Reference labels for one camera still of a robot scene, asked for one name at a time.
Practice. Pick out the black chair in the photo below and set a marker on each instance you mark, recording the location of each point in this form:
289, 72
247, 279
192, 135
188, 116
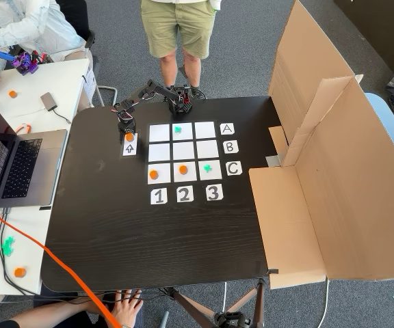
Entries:
77, 13

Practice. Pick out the green cross token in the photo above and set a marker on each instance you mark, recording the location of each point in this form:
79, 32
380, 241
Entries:
207, 167
10, 240
7, 249
178, 129

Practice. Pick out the gray tape strip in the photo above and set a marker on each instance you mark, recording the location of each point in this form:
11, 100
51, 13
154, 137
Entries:
275, 160

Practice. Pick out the dark brown counter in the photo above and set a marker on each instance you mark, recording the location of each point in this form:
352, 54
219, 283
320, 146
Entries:
381, 30

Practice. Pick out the paper sheet letter B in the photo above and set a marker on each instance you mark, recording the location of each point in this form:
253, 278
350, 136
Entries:
230, 147

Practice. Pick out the paper sheet with arrow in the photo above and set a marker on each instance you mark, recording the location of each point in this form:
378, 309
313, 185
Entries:
130, 152

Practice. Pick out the person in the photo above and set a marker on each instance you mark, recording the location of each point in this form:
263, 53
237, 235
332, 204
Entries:
178, 27
29, 24
46, 297

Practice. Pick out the light blue table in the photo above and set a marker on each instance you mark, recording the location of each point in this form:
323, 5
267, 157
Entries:
386, 119

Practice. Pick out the black red bar clamp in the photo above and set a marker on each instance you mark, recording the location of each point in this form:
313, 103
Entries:
185, 98

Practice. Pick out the brown cardboard panel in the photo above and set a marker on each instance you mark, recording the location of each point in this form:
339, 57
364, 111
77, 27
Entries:
303, 68
354, 191

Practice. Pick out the white paper sheet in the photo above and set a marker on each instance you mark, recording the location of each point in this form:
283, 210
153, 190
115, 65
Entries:
89, 80

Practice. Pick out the purple blue leader arm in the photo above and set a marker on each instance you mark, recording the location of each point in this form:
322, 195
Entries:
26, 63

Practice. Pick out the camera tripod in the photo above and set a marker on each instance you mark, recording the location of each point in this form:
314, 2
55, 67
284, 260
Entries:
233, 319

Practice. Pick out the paper sheet number 3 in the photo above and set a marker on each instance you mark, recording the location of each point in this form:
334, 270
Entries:
214, 192

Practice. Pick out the gray USB hub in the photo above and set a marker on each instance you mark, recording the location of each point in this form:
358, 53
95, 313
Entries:
48, 100

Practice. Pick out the white paper grid square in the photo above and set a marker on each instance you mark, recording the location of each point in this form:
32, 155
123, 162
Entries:
205, 130
164, 169
216, 174
207, 149
159, 133
191, 176
159, 152
187, 135
183, 151

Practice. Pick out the paper sheet number 2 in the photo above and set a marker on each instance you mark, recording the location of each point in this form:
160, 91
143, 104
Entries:
184, 194

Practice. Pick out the orange round token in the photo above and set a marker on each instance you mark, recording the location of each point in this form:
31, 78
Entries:
153, 174
20, 272
183, 169
12, 94
129, 137

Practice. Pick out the gray open laptop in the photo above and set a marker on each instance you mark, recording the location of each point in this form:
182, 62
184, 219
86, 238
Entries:
33, 164

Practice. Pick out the paper sheet number 1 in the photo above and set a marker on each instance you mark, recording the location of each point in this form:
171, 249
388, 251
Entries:
159, 196

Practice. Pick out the paper sheet letter C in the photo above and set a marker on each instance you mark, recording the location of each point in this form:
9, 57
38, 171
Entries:
233, 168

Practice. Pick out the paper sheet letter A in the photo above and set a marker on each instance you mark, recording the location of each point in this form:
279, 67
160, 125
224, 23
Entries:
227, 128

